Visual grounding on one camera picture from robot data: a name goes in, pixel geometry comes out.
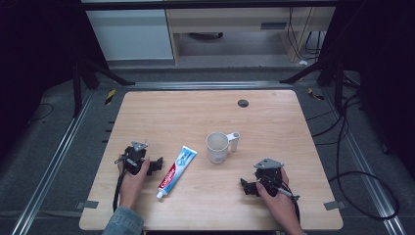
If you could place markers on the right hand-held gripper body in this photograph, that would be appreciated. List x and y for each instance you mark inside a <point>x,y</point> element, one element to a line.
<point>269,174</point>

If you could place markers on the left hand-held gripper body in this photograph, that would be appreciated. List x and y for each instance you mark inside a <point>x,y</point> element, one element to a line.
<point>136,154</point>

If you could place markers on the person's left hand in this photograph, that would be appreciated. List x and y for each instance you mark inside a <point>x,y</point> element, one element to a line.
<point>132,186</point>

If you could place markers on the person's right hand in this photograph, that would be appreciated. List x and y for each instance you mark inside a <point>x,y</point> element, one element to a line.
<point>280,205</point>

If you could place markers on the blue and white toothpaste tube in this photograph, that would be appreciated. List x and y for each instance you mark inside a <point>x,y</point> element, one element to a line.
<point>177,171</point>

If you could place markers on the white cup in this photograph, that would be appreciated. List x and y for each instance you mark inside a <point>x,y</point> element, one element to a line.
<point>218,147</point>

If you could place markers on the yellow and black tape strip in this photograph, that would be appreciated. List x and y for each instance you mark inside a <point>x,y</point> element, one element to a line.
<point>315,94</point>
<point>110,96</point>

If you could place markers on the grey tape piece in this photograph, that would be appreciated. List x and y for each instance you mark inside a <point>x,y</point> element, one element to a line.
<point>87,204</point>
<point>334,205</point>

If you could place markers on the grey round table grommet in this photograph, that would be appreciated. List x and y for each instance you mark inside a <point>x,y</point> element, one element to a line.
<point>243,103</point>

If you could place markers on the black metal stand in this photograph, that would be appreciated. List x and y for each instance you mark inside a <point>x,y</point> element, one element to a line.
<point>77,84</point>
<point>337,78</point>

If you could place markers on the white cabinet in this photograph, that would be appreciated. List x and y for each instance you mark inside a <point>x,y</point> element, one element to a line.
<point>130,34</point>

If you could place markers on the aluminium floor rail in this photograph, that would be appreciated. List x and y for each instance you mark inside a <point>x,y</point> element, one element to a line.
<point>49,166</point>
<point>208,85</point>
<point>362,163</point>

